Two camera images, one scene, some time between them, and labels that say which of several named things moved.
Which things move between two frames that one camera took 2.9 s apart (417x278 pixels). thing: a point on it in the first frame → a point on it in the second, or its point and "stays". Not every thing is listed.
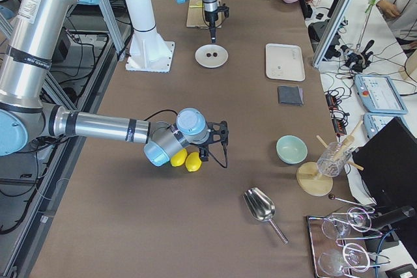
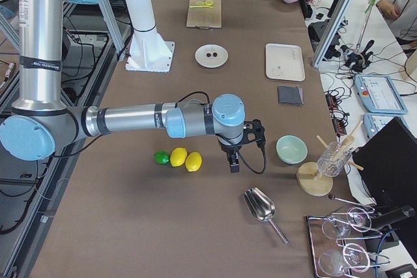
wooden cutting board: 196,17 stays
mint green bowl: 291,149 stays
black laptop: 388,163 stays
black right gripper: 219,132 → 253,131
